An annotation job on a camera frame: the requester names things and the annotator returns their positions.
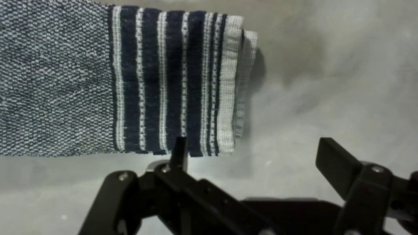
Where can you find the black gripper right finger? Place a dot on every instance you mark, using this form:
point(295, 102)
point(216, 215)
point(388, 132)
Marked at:
point(369, 196)

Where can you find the blue white striped towel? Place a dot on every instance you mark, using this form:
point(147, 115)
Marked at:
point(86, 83)

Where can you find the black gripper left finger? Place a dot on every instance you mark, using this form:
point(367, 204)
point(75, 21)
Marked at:
point(173, 196)

